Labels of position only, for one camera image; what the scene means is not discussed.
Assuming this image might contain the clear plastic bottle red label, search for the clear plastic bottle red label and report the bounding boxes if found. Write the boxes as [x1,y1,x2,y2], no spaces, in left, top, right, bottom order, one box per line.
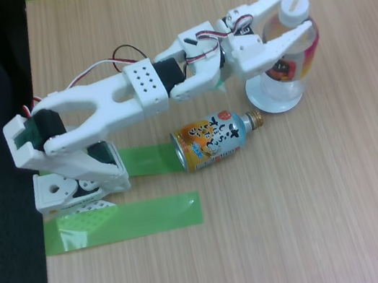
[245,0,332,107]

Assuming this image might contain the orange drink bottle can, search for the orange drink bottle can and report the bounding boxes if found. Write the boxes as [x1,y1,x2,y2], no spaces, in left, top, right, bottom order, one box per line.
[166,103,271,177]

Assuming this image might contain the small white round plate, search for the small white round plate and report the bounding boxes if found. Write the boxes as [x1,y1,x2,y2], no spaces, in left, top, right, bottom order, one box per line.
[242,68,311,119]

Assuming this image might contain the long green tape strip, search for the long green tape strip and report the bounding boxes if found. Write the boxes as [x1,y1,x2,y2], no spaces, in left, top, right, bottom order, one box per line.
[39,190,206,258]

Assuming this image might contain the red white black servo cable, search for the red white black servo cable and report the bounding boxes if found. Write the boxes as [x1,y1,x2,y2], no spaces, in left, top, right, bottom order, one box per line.
[21,95,45,118]
[62,40,152,89]
[177,12,262,73]

